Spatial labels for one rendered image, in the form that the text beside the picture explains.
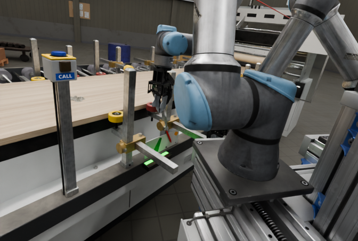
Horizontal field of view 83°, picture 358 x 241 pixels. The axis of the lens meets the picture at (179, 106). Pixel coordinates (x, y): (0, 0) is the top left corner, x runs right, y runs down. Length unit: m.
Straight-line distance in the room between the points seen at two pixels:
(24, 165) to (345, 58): 1.27
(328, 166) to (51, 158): 1.01
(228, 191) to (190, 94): 0.22
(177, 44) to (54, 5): 12.77
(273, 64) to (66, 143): 0.74
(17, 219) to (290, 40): 1.03
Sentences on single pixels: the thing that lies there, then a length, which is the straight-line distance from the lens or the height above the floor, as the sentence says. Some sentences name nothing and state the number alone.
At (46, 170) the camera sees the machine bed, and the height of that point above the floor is 0.69.
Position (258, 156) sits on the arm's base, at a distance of 0.49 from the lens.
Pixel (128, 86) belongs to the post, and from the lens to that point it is 0.84.
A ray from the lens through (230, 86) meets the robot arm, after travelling 0.39.
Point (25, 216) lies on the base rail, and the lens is 0.91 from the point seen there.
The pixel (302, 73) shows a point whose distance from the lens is 3.32.
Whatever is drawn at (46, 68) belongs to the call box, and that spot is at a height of 1.18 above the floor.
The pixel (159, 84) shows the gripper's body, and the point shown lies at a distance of 0.80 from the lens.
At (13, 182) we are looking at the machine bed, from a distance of 1.08.
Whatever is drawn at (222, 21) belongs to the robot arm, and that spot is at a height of 1.36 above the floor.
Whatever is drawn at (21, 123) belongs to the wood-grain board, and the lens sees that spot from 1.05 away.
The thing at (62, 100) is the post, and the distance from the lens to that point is 0.73.
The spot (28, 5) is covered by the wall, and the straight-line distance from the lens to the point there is 13.67.
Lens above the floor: 1.33
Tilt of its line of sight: 21 degrees down
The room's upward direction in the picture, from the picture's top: 8 degrees clockwise
